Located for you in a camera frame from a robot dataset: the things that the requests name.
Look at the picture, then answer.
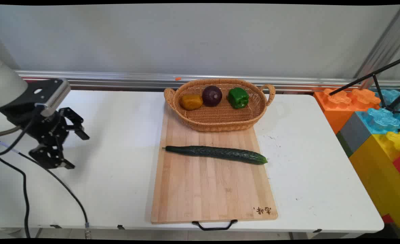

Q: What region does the large yellow toy block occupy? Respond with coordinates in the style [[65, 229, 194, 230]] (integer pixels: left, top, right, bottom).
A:
[[348, 131, 400, 238]]

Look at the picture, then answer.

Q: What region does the large grey toy block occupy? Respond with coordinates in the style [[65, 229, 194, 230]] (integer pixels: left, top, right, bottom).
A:
[[336, 112, 372, 158]]

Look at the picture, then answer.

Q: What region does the yellow bell pepper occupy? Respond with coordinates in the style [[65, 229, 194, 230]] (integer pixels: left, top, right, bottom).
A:
[[181, 94, 203, 110]]

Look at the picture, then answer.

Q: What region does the slanted aluminium post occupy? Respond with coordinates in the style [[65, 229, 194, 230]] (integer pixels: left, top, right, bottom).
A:
[[354, 5, 400, 89]]

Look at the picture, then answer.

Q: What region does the black tripod stand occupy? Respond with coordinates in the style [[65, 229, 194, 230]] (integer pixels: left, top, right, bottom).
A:
[[328, 56, 400, 115]]

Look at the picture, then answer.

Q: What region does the large light blue toy block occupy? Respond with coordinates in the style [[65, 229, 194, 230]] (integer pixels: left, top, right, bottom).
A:
[[355, 88, 400, 135]]

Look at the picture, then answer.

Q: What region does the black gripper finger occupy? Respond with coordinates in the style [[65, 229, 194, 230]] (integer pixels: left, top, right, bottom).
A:
[[59, 107, 90, 141], [28, 144, 76, 170]]

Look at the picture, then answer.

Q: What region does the large orange toy block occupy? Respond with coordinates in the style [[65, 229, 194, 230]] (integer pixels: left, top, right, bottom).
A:
[[313, 88, 381, 135]]

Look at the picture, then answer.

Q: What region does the black camera cable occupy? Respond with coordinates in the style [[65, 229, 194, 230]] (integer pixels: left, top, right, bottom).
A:
[[0, 106, 45, 239]]

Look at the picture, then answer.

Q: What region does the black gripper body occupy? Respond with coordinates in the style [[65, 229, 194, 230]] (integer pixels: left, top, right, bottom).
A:
[[0, 106, 69, 149]]

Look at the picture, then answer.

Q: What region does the green bell pepper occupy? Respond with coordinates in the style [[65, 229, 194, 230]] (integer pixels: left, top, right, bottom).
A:
[[227, 87, 249, 109]]

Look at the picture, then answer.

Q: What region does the purple onion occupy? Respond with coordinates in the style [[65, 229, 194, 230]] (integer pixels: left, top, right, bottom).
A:
[[202, 85, 223, 107]]

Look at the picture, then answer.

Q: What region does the aluminium wall rail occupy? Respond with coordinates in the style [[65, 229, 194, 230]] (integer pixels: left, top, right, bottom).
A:
[[15, 70, 400, 92]]

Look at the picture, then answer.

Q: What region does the black cable with metal connector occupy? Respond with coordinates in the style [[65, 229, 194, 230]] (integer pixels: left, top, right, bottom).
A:
[[0, 138, 93, 240]]

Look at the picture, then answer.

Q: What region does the woven wicker basket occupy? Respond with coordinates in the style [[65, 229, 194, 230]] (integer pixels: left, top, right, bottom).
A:
[[164, 78, 276, 133]]

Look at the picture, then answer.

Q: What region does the long green cucumber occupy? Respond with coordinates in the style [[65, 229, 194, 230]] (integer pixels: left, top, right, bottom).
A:
[[162, 145, 268, 166]]

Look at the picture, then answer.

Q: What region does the black cutting board handle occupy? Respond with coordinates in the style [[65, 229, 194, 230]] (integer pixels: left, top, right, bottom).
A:
[[191, 219, 238, 231]]

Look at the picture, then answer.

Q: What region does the wooden cutting board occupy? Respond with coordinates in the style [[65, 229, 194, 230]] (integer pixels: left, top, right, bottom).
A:
[[151, 101, 279, 225]]

